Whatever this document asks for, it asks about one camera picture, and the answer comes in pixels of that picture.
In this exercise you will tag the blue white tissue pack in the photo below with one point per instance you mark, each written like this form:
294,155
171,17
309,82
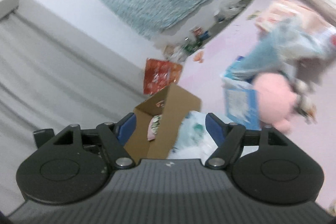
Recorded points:
239,106

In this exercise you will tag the red snack bag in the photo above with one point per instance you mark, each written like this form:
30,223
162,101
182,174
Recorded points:
160,74

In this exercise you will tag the pile of crumpled wrappers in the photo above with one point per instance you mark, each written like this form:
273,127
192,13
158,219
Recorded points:
181,52

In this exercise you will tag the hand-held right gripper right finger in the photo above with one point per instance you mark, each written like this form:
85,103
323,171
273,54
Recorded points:
214,127

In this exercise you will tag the small red carton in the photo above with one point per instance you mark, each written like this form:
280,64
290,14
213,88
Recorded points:
198,32

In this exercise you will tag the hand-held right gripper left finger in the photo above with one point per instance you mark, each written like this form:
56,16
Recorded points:
128,127

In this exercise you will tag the pink towel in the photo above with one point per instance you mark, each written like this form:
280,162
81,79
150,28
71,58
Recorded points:
152,133

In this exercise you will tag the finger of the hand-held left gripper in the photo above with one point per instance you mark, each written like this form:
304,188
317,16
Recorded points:
43,136

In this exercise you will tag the red pink wipes packet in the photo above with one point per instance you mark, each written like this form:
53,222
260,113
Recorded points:
281,11

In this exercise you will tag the green white fluffy toy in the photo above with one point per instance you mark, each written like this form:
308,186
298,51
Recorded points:
157,123

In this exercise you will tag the pink plush toy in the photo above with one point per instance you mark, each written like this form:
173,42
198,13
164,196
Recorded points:
273,98

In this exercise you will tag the brown cardboard box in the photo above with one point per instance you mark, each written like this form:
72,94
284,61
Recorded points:
178,108

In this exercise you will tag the blue towel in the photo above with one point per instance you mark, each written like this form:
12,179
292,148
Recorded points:
275,50

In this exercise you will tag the white plastic bag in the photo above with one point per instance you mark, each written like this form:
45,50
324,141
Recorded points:
191,134

